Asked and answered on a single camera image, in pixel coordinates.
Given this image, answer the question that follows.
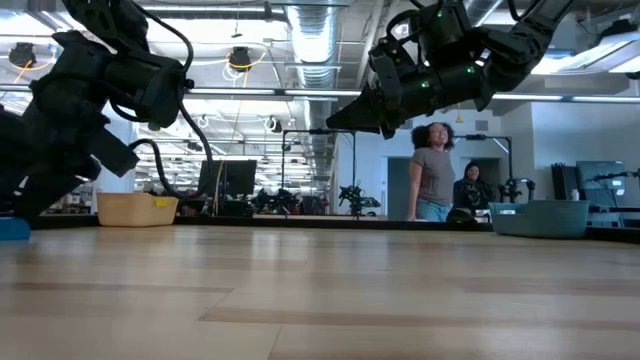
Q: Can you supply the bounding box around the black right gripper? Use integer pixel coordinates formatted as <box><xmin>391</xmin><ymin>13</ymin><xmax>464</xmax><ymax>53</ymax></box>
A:
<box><xmin>325</xmin><ymin>42</ymin><xmax>490</xmax><ymax>141</ymax></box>

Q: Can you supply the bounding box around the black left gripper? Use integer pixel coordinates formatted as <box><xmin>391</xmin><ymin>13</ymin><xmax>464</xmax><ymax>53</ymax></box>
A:
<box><xmin>0</xmin><ymin>29</ymin><xmax>142</xmax><ymax>222</ymax></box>

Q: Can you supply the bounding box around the blue half-round block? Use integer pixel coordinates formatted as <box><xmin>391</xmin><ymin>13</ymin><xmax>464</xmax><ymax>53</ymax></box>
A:
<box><xmin>0</xmin><ymin>215</ymin><xmax>32</xmax><ymax>243</ymax></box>

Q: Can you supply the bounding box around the grey door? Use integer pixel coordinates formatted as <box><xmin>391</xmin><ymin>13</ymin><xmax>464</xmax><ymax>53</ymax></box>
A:
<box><xmin>387</xmin><ymin>156</ymin><xmax>416</xmax><ymax>216</ymax></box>

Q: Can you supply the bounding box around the person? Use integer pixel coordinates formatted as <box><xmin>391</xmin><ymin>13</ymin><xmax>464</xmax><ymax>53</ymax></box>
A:
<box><xmin>406</xmin><ymin>122</ymin><xmax>457</xmax><ymax>223</ymax></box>
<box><xmin>452</xmin><ymin>160</ymin><xmax>496</xmax><ymax>211</ymax></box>

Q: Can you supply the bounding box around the yellow plastic bin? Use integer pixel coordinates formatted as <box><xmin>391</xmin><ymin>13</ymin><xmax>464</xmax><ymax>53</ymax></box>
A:
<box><xmin>96</xmin><ymin>192</ymin><xmax>180</xmax><ymax>228</ymax></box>

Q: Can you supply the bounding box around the black monitor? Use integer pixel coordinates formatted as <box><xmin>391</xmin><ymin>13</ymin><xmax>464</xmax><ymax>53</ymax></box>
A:
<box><xmin>198</xmin><ymin>159</ymin><xmax>258</xmax><ymax>197</ymax></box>

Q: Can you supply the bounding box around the long ceiling light strip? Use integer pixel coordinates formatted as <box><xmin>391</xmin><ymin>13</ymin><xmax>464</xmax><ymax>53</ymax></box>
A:
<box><xmin>492</xmin><ymin>93</ymin><xmax>566</xmax><ymax>101</ymax></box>

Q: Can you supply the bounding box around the grey-blue plastic bin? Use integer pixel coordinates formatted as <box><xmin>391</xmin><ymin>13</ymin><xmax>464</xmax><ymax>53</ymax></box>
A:
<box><xmin>488</xmin><ymin>199</ymin><xmax>590</xmax><ymax>239</ymax></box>

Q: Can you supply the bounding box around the grey workstation monitor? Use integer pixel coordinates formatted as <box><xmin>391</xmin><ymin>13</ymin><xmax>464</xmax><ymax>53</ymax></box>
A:
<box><xmin>575</xmin><ymin>160</ymin><xmax>626</xmax><ymax>205</ymax></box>

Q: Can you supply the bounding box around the black frame stand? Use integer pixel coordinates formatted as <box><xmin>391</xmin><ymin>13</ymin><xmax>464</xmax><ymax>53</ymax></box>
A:
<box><xmin>452</xmin><ymin>133</ymin><xmax>513</xmax><ymax>201</ymax></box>
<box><xmin>281</xmin><ymin>128</ymin><xmax>357</xmax><ymax>217</ymax></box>

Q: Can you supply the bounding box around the silver ventilation duct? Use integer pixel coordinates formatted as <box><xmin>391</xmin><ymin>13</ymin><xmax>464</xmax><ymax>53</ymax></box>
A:
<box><xmin>287</xmin><ymin>0</ymin><xmax>342</xmax><ymax>94</ymax></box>

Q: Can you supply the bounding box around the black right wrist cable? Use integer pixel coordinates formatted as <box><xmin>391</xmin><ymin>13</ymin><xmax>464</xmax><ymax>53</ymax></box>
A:
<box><xmin>387</xmin><ymin>0</ymin><xmax>446</xmax><ymax>44</ymax></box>

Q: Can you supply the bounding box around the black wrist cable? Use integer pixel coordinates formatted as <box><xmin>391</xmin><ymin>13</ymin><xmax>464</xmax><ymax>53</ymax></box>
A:
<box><xmin>127</xmin><ymin>4</ymin><xmax>215</xmax><ymax>200</ymax></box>
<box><xmin>387</xmin><ymin>0</ymin><xmax>446</xmax><ymax>44</ymax></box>

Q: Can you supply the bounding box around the black aluminium table frame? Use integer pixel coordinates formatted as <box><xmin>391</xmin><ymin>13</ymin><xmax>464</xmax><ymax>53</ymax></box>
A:
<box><xmin>0</xmin><ymin>213</ymin><xmax>640</xmax><ymax>245</ymax></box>

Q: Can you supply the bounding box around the black ceiling cable reel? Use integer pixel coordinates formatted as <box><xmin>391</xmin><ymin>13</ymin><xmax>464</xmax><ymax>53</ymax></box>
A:
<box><xmin>228</xmin><ymin>45</ymin><xmax>254</xmax><ymax>71</ymax></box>
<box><xmin>7</xmin><ymin>42</ymin><xmax>37</xmax><ymax>69</ymax></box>

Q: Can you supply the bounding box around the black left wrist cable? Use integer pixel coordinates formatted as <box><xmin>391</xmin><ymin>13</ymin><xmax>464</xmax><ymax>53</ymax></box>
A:
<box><xmin>127</xmin><ymin>4</ymin><xmax>215</xmax><ymax>200</ymax></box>

